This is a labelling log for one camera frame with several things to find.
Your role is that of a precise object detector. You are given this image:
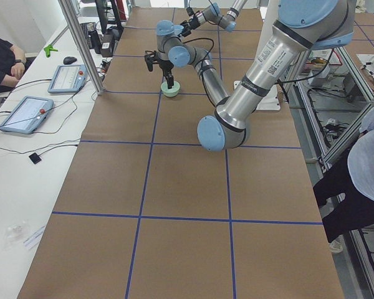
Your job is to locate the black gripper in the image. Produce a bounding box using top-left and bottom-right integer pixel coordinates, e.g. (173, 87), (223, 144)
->
(159, 60), (174, 88)
(180, 17), (200, 37)

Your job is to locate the mint green ceramic bowl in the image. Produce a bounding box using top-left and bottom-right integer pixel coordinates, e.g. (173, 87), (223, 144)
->
(161, 81), (181, 98)

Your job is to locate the light blue plastic cup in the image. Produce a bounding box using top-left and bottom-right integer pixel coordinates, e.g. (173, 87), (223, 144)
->
(174, 24), (184, 36)

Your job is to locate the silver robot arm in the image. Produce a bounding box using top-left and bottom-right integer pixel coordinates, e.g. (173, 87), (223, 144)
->
(155, 1), (356, 151)
(175, 0), (246, 37)

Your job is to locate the black box with label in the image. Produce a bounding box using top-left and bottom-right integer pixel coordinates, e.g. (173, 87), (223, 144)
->
(100, 34), (115, 57)

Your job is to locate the black monitor stand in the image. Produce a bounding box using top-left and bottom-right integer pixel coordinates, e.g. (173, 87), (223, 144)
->
(95, 0), (123, 40)

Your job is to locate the far teach pendant tablet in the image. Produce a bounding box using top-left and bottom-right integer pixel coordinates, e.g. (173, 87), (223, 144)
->
(47, 65), (88, 94)

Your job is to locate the teach pendant tablet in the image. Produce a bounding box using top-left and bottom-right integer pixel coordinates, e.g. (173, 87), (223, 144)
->
(47, 65), (88, 94)
(0, 96), (54, 135)

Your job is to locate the black computer mouse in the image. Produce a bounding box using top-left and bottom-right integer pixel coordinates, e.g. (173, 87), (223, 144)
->
(63, 56), (77, 65)

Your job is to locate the green plastic clamp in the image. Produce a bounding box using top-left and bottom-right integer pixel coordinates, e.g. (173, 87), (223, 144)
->
(44, 44), (58, 58)

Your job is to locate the near teach pendant tablet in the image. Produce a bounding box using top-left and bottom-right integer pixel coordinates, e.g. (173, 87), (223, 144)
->
(0, 96), (54, 135)

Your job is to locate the small black square device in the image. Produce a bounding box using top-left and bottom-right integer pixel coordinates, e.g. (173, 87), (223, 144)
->
(29, 153), (42, 164)

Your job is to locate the seated person in black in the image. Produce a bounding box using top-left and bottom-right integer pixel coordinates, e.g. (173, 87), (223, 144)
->
(0, 38), (35, 93)

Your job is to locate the person in white shirt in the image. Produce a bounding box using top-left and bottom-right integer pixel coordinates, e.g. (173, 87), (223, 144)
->
(313, 107), (374, 254)

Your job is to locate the white paper label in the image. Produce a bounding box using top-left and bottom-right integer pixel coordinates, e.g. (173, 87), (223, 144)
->
(23, 225), (46, 250)

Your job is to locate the clear plastic bag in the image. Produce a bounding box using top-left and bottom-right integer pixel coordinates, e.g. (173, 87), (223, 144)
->
(3, 220), (30, 250)

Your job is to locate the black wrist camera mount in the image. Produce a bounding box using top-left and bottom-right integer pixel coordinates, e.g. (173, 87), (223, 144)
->
(186, 7), (195, 17)
(144, 50), (159, 72)

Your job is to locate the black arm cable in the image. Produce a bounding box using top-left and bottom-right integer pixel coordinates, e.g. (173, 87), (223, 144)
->
(174, 37), (225, 107)

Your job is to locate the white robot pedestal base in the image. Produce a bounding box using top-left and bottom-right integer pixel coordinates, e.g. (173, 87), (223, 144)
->
(228, 1), (279, 115)

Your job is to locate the aluminium frame post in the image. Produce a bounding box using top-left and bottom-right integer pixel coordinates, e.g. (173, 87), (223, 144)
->
(58, 0), (104, 95)

